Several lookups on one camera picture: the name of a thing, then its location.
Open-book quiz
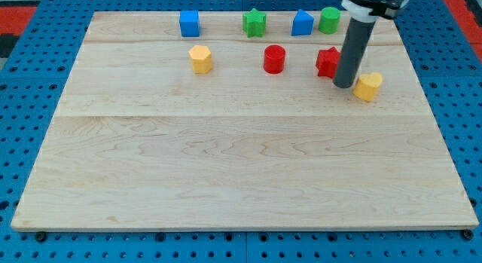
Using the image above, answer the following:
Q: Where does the wooden board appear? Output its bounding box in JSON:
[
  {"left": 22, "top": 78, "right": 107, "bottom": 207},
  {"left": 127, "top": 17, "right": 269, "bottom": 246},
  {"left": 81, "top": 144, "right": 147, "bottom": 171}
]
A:
[{"left": 11, "top": 11, "right": 478, "bottom": 232}]

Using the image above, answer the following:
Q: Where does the red star block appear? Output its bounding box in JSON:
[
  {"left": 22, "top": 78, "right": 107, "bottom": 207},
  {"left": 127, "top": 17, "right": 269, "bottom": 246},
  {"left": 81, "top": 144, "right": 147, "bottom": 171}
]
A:
[{"left": 316, "top": 47, "right": 340, "bottom": 78}]

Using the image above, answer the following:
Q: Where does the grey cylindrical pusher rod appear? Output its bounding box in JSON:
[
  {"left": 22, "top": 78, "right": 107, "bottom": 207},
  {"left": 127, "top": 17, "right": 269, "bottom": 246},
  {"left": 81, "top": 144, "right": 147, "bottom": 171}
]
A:
[{"left": 333, "top": 18, "right": 375, "bottom": 89}]

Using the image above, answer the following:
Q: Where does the green star block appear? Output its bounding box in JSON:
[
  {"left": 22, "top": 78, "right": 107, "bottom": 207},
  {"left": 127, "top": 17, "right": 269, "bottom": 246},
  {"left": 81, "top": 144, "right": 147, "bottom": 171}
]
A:
[{"left": 243, "top": 8, "right": 267, "bottom": 38}]

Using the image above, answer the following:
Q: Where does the green cylinder block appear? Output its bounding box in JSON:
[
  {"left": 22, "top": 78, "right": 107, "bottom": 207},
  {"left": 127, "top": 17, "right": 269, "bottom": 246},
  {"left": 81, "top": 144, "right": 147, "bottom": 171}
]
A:
[{"left": 318, "top": 7, "right": 341, "bottom": 34}]

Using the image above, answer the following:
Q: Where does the yellow heart block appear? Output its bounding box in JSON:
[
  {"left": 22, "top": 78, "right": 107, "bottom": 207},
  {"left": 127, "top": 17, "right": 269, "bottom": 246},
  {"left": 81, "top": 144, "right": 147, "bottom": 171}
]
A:
[{"left": 352, "top": 72, "right": 383, "bottom": 102}]

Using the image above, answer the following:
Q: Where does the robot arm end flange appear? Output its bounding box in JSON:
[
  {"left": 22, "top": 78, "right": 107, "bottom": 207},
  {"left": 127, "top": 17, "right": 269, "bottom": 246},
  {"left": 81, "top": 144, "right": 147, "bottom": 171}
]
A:
[{"left": 341, "top": 0, "right": 410, "bottom": 23}]

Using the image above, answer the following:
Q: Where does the yellow hexagon block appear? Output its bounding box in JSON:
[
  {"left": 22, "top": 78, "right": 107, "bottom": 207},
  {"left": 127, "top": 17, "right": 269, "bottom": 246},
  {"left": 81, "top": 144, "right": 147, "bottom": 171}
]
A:
[{"left": 188, "top": 45, "right": 213, "bottom": 74}]

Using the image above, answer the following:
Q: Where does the blue cube block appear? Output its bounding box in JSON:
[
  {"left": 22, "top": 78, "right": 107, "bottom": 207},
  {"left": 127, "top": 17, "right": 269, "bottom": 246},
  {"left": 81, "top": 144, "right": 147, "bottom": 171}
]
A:
[{"left": 179, "top": 10, "right": 200, "bottom": 38}]

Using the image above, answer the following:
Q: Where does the red cylinder block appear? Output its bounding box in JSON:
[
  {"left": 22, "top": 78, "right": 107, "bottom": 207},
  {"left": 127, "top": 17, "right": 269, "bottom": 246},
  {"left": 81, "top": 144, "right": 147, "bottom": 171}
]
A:
[{"left": 263, "top": 44, "right": 286, "bottom": 74}]

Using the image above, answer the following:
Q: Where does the blue triangle block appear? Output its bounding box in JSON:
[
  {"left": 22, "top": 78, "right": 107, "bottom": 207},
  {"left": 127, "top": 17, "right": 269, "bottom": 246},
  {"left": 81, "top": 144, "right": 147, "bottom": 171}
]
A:
[{"left": 291, "top": 9, "right": 315, "bottom": 36}]

